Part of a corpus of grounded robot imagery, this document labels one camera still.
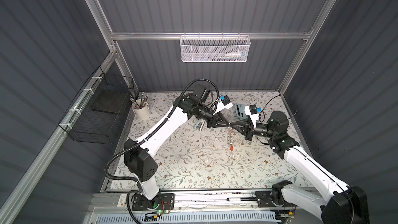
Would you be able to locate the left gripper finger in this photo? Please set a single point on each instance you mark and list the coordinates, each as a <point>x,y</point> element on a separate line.
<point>213,124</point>
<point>223,118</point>

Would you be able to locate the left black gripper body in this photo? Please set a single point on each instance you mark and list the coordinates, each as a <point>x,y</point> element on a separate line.
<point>205,113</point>

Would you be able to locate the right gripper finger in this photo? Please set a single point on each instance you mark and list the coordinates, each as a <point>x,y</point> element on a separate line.
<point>242,130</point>
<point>240,123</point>

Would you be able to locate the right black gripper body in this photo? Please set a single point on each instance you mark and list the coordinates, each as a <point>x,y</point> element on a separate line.
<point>260,130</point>

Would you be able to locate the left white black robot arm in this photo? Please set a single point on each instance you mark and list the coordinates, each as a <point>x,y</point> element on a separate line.
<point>140,159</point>

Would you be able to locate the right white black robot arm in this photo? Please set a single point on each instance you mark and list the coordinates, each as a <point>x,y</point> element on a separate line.
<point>338,203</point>

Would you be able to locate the light blue calculator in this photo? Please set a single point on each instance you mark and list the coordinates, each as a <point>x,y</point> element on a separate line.
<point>240,111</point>

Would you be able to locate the white tube in basket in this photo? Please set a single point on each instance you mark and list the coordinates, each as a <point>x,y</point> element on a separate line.
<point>232,56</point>

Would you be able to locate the white pencil cup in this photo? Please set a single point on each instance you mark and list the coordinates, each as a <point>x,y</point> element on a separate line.
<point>141,107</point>

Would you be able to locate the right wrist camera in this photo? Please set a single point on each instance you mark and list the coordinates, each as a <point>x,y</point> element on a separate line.
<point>253,113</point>

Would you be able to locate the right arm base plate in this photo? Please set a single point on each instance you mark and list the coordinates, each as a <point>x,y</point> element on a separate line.
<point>267,198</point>

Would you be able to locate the white wire mesh basket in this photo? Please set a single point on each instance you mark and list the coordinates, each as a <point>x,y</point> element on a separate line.
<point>195,49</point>

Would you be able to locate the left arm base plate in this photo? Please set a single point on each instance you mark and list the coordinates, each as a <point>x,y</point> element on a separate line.
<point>162,201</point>

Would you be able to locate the white perforated cable tray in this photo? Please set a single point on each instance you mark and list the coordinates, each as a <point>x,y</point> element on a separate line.
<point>212,217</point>

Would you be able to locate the black wire mesh basket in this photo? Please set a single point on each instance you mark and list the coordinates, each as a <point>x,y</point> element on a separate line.
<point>101,114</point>

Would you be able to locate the aluminium front rail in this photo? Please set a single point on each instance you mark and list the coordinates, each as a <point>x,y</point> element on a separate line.
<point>111,199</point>

